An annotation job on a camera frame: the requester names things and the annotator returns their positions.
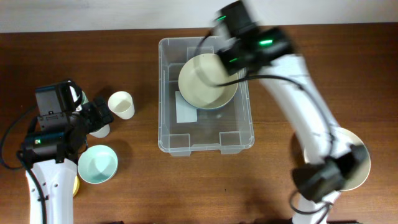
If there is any cream plastic cup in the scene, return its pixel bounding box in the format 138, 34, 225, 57
108, 91, 135, 119

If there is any mint green small bowl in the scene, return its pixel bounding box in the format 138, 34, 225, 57
78, 145, 118, 184

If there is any large cream bowl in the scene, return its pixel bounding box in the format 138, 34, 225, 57
292, 127, 371, 200
178, 54, 239, 103

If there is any yellow small bowl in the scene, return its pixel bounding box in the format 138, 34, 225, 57
73, 176, 80, 196

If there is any mint green plastic cup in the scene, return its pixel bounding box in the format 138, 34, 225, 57
81, 91, 89, 105

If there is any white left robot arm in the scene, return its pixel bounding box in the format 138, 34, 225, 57
17, 97, 118, 223

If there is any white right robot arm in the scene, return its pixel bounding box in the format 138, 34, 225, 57
218, 27, 371, 223

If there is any clear plastic storage bin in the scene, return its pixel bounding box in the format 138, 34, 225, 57
158, 37, 254, 156

